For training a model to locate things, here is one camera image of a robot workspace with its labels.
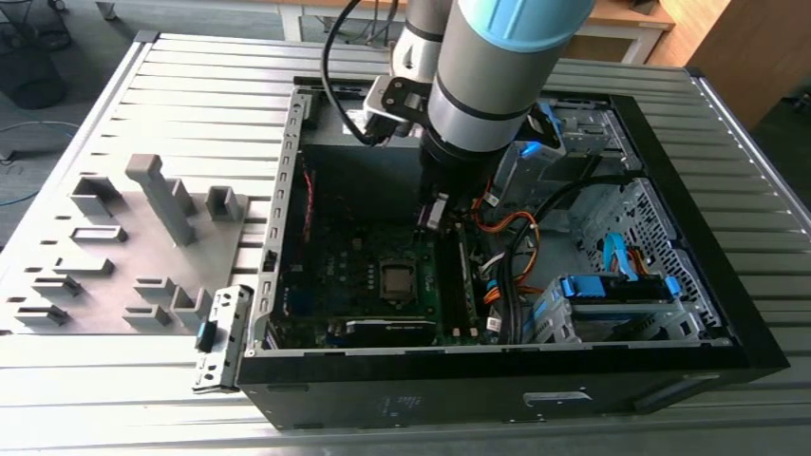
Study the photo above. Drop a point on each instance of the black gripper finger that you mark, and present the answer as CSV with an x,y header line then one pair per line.
x,y
432,213

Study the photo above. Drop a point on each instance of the grey parts rack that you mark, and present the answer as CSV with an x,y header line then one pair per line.
x,y
152,266

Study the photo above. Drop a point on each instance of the wooden desk white frame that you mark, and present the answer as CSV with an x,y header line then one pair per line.
x,y
633,24

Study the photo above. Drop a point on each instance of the black graphics card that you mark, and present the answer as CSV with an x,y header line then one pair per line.
x,y
392,331

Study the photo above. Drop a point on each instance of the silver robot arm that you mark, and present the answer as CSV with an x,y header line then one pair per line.
x,y
488,95

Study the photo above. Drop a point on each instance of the green motherboard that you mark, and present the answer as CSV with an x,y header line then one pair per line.
x,y
341,285

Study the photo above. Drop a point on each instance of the wooden cabinet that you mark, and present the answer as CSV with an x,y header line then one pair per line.
x,y
747,57

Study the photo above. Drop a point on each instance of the grey power supply unit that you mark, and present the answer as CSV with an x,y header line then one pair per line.
x,y
361,185

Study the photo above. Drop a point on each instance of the black RAM slot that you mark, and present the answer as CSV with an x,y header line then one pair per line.
x,y
453,285
473,328
445,285

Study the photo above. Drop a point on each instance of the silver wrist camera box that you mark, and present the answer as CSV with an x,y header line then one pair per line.
x,y
373,100

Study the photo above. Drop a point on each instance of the black PC case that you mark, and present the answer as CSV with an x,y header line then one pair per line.
x,y
442,394

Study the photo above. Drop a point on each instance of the blue plastic rail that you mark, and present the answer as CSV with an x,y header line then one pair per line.
x,y
538,313

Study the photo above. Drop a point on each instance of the metal bracket blue latch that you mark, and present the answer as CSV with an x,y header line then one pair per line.
x,y
226,304

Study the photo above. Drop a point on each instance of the grey metal disk bay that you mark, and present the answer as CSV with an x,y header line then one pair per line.
x,y
640,316
595,142

